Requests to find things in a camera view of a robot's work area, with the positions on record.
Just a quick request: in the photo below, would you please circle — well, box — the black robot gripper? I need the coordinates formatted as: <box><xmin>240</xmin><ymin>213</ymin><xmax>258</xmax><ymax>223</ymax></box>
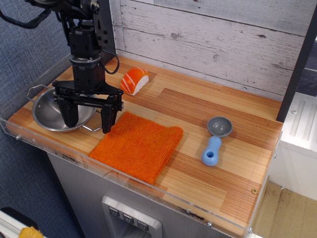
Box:
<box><xmin>53</xmin><ymin>61</ymin><xmax>123</xmax><ymax>134</ymax></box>

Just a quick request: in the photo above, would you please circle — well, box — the stainless steel bowl with handles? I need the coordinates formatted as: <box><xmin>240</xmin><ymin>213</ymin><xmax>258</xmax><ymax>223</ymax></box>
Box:
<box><xmin>26</xmin><ymin>84</ymin><xmax>102</xmax><ymax>132</ymax></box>

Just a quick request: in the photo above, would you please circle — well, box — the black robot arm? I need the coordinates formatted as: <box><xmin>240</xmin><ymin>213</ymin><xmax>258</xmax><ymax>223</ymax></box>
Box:
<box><xmin>28</xmin><ymin>0</ymin><xmax>123</xmax><ymax>134</ymax></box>

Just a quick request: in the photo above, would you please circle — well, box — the toy salmon nigiri sushi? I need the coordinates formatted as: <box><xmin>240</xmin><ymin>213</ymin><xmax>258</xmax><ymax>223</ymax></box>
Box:
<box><xmin>120</xmin><ymin>67</ymin><xmax>150</xmax><ymax>96</ymax></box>

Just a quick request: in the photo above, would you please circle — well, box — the orange folded cloth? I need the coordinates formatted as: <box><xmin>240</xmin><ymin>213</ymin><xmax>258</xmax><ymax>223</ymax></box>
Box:
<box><xmin>89</xmin><ymin>112</ymin><xmax>183</xmax><ymax>185</ymax></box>

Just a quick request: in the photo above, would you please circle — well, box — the grey cabinet with button panel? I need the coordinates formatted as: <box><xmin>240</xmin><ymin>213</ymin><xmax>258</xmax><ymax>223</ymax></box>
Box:
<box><xmin>48</xmin><ymin>154</ymin><xmax>227</xmax><ymax>238</ymax></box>

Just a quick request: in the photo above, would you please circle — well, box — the blue grey toy scoop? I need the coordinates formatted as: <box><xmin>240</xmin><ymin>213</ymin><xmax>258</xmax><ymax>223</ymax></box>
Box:
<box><xmin>201</xmin><ymin>117</ymin><xmax>233</xmax><ymax>167</ymax></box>

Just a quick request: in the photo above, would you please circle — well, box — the yellow object bottom left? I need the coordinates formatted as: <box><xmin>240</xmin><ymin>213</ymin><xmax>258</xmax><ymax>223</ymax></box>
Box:
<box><xmin>18</xmin><ymin>227</ymin><xmax>44</xmax><ymax>238</ymax></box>

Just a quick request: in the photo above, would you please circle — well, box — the white toy sink counter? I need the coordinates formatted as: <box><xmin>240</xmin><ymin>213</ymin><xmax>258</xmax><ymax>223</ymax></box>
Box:
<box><xmin>268</xmin><ymin>93</ymin><xmax>317</xmax><ymax>200</ymax></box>

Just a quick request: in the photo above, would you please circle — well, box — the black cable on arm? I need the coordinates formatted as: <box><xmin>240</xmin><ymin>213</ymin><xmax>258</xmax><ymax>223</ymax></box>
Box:
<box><xmin>0</xmin><ymin>7</ymin><xmax>120</xmax><ymax>75</ymax></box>

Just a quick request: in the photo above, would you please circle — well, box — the clear acrylic guard rail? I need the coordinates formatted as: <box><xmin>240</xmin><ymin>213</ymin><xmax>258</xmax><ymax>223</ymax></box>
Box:
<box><xmin>0</xmin><ymin>34</ymin><xmax>283</xmax><ymax>236</ymax></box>

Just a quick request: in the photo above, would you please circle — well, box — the right dark vertical post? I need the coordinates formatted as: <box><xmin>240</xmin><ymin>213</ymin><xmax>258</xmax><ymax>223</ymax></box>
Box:
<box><xmin>276</xmin><ymin>6</ymin><xmax>317</xmax><ymax>122</ymax></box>

